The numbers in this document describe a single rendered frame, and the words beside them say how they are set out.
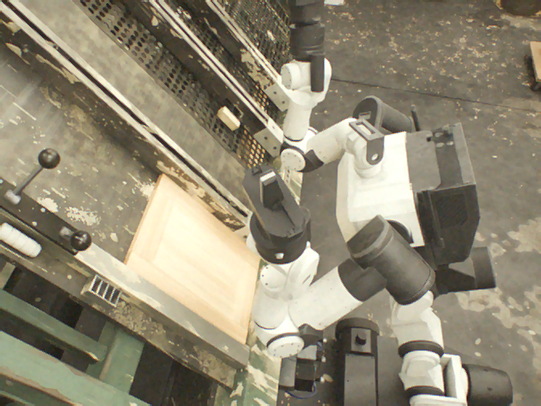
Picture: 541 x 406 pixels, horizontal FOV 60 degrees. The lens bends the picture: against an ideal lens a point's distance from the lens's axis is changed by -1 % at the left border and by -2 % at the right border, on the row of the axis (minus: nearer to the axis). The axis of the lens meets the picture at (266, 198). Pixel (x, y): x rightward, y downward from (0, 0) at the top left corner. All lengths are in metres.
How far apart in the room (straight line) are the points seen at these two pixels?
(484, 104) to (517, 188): 0.88
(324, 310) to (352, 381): 1.09
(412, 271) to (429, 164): 0.24
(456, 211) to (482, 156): 2.38
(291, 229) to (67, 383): 0.50
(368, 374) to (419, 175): 1.20
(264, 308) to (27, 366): 0.42
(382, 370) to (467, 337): 0.55
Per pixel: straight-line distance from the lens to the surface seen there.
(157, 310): 1.09
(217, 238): 1.33
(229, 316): 1.29
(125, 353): 1.12
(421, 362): 1.65
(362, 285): 0.95
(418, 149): 1.10
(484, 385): 2.01
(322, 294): 0.98
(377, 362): 2.12
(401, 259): 0.93
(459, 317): 2.54
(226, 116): 1.59
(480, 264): 1.34
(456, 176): 1.03
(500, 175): 3.33
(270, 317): 0.96
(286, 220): 0.65
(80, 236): 0.88
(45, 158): 0.91
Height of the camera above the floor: 2.07
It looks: 47 degrees down
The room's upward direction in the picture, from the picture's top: straight up
